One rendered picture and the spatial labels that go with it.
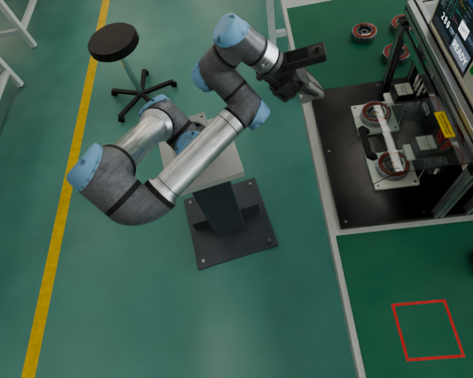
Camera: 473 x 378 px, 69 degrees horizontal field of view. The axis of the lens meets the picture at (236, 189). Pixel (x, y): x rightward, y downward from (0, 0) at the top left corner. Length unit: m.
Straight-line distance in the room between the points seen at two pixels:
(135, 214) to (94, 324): 1.43
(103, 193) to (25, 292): 1.73
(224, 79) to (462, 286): 0.95
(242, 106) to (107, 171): 0.36
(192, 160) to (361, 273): 0.68
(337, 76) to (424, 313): 1.02
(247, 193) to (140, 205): 1.38
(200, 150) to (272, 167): 1.43
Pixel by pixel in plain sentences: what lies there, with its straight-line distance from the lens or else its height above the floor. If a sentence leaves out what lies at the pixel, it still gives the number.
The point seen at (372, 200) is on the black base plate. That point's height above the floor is 0.77.
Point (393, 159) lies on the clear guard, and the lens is 1.05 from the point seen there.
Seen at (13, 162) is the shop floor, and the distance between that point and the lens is 3.13.
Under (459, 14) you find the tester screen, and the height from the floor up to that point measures 1.23.
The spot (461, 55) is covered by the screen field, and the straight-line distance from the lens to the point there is 1.20.
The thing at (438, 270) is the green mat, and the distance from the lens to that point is 1.29.
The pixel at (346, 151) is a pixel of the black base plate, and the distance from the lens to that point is 1.40.
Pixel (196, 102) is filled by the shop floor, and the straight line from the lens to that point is 2.73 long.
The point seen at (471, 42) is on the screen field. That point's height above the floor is 1.22.
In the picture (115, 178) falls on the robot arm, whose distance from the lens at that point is 0.85.
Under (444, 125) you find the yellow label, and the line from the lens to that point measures 1.15.
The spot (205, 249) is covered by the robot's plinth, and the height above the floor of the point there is 0.02.
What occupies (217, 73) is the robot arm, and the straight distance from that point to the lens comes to 0.88.
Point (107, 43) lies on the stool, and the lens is 2.57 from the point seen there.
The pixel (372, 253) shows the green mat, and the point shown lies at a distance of 1.25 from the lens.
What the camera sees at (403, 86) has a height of 0.92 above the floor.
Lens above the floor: 1.91
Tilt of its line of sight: 60 degrees down
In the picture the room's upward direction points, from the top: 18 degrees counter-clockwise
